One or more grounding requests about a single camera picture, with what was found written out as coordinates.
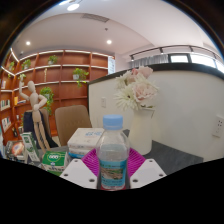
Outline white wall socket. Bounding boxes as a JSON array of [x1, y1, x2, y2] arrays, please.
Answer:
[[211, 114, 224, 139]]

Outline recessed ceiling downlights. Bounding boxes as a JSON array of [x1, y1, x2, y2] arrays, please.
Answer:
[[24, 39, 113, 47]]

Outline grey curtain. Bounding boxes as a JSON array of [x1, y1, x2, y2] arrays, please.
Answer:
[[131, 54, 170, 69]]

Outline wooden artist mannequin figure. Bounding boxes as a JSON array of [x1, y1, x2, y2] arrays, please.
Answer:
[[18, 79, 51, 151]]

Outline window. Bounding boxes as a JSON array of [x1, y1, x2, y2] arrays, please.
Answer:
[[168, 49, 224, 74]]

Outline blue white tissue pack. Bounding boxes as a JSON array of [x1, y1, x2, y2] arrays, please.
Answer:
[[68, 146, 98, 160]]

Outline black office chair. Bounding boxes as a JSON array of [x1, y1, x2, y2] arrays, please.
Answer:
[[22, 108, 59, 150]]

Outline white ceramic vase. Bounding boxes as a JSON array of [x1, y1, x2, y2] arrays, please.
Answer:
[[128, 107, 156, 156]]

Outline ceiling air vent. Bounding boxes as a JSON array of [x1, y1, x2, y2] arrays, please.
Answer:
[[80, 12, 111, 24]]

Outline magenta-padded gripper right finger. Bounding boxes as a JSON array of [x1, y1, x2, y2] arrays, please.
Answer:
[[126, 147, 168, 190]]

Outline orange wooden shelf unit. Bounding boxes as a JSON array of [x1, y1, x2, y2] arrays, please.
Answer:
[[0, 48, 116, 158]]

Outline clear blue-capped water bottle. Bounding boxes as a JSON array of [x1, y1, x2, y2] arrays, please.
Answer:
[[95, 114, 131, 192]]

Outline multi-bulb ceiling lamp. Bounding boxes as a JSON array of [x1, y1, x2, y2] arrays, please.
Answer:
[[59, 0, 81, 12]]

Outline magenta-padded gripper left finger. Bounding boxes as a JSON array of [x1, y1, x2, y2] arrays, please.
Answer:
[[59, 148, 101, 190]]

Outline flat green white box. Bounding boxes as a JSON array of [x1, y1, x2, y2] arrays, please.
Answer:
[[40, 149, 70, 177]]

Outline tan upholstered chair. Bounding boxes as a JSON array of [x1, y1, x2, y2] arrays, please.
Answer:
[[54, 104, 93, 147]]

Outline pink white flower bouquet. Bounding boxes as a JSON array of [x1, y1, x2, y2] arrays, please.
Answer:
[[114, 65, 160, 113]]

